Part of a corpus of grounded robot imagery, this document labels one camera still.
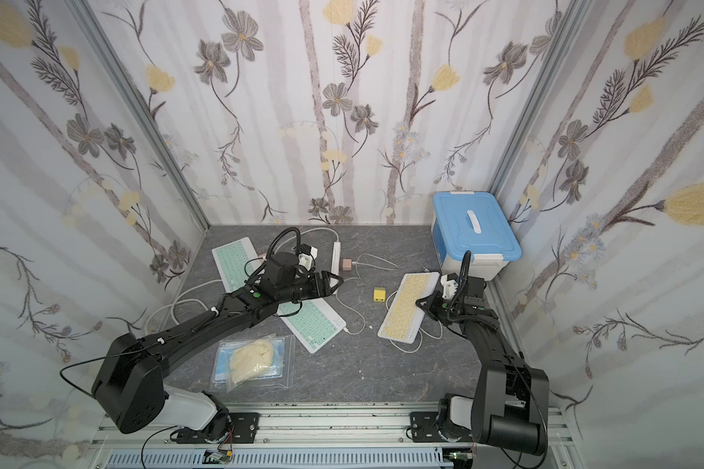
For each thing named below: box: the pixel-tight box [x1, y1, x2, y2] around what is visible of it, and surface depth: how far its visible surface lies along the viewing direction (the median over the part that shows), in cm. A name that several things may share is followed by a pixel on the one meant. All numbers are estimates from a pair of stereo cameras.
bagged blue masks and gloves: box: [210, 333, 296, 393], surface depth 84 cm
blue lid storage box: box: [431, 191, 523, 282], surface depth 99 cm
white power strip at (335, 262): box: [329, 241, 342, 287], surface depth 109 cm
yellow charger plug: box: [373, 287, 387, 302], surface depth 100 cm
